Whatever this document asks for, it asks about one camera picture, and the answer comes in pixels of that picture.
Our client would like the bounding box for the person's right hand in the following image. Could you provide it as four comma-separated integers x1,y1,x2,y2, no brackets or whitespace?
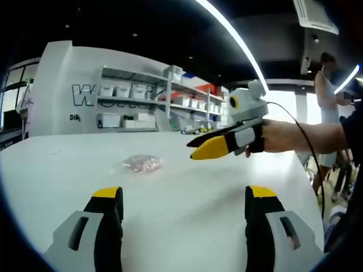
245,120,277,159

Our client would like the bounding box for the grey metal shelf unit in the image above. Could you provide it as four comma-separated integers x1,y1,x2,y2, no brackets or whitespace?
96,65,230,133

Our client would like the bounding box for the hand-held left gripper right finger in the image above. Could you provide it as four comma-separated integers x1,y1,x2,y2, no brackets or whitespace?
244,185,324,272

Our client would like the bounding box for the person's dark shirt sleeve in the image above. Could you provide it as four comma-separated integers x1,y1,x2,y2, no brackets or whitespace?
340,97,363,150

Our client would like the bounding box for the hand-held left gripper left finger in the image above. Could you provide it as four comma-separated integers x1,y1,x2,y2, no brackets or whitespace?
45,186,125,272

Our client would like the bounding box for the dark monitor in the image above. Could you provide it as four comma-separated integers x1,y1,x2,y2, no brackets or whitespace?
2,110,22,131

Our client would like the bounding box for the row of white storage bins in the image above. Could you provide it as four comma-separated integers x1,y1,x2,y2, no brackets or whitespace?
98,65,227,129

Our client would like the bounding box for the ceiling air conditioner unit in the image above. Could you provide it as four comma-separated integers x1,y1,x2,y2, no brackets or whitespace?
293,0,340,35

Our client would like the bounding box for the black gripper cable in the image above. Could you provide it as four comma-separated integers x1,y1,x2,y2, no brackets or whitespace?
265,101,326,220

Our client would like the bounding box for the short ceiling light strip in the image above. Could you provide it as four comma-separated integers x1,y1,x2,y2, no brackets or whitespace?
334,64,361,95

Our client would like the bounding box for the clear resealable bag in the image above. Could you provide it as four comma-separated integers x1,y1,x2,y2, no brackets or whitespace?
110,154,165,177

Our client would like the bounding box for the long ceiling light strip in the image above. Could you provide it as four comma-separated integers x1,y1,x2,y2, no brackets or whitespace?
195,0,269,91

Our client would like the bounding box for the small yellow black device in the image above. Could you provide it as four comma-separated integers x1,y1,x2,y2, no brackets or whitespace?
181,126,213,135

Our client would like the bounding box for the white box with markings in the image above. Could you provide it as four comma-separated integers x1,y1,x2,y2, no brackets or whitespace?
28,40,171,138

